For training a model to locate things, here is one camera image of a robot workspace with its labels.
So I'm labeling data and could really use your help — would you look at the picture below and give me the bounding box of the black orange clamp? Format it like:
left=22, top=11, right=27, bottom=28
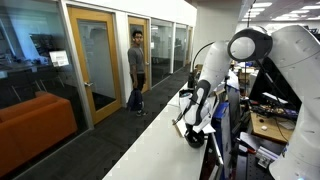
left=237, top=137, right=258, bottom=155

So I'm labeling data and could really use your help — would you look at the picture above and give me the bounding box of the aluminium extrusion rail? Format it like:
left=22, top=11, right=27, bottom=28
left=255, top=145, right=279, bottom=169

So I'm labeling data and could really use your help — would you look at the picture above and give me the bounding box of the white lined notepad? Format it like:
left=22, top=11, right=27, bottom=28
left=174, top=118, right=217, bottom=138

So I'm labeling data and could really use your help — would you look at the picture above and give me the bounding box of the dark backpack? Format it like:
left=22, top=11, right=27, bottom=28
left=126, top=88, right=145, bottom=112

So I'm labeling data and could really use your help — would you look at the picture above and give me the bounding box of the white paper sign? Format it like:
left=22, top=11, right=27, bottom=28
left=49, top=50, right=70, bottom=68

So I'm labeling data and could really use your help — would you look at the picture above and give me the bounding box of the wooden board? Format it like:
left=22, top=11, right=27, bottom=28
left=249, top=111, right=296, bottom=145

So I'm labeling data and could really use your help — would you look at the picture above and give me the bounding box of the orange sofa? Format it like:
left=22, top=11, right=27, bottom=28
left=0, top=91, right=79, bottom=178

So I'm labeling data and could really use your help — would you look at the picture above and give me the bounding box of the black arched cable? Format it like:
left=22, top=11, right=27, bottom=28
left=190, top=41, right=215, bottom=76

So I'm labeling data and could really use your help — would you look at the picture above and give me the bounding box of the person in grey shirt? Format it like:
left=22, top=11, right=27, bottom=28
left=127, top=29, right=148, bottom=118

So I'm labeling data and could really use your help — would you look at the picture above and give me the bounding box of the blue box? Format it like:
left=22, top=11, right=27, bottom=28
left=211, top=101, right=233, bottom=178

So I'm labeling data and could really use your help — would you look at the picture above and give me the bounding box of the large black monitor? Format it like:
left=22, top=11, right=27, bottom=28
left=248, top=56, right=303, bottom=113

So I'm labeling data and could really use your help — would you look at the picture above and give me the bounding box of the cardboard box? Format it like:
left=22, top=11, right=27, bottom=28
left=237, top=68, right=252, bottom=84

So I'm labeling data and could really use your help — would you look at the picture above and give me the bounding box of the black camera stand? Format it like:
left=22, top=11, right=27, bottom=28
left=187, top=71, right=196, bottom=89

